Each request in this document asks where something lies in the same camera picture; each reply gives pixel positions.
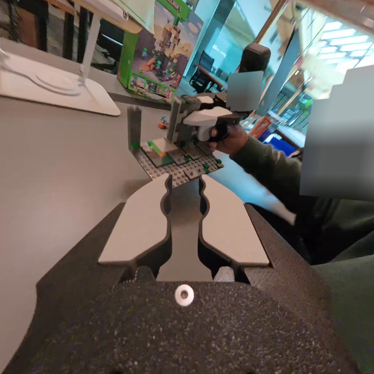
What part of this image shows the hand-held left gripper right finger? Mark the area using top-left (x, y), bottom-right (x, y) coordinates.
top-left (198, 174), bottom-right (271, 273)

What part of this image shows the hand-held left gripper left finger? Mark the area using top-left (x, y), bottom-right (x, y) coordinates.
top-left (98, 173), bottom-right (173, 272)

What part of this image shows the grey brick tower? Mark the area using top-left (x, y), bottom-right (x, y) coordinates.
top-left (166, 96), bottom-right (215, 151)

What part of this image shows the grey brick baseplate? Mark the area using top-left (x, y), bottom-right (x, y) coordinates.
top-left (129, 140), bottom-right (225, 189)

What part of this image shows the person's right forearm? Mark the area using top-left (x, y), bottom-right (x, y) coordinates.
top-left (231, 135), bottom-right (304, 205)

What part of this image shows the grey desk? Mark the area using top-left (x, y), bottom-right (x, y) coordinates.
top-left (0, 37), bottom-right (297, 374)

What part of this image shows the person's right hand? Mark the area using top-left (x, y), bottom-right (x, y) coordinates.
top-left (208, 125), bottom-right (249, 156)

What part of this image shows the wood-edged office table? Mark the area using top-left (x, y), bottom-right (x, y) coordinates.
top-left (195, 63), bottom-right (229, 94)

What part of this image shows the black office chair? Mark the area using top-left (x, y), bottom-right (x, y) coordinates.
top-left (190, 50), bottom-right (218, 88)

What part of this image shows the dark slanted panel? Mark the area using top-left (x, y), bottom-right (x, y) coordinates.
top-left (258, 28), bottom-right (302, 116)

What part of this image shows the green toy set box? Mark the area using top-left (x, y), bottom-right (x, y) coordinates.
top-left (117, 0), bottom-right (204, 103)

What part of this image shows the person's torso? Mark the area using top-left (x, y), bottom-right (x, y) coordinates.
top-left (310, 199), bottom-right (374, 374)

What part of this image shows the white book stand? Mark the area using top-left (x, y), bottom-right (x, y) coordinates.
top-left (0, 0), bottom-right (144, 116)

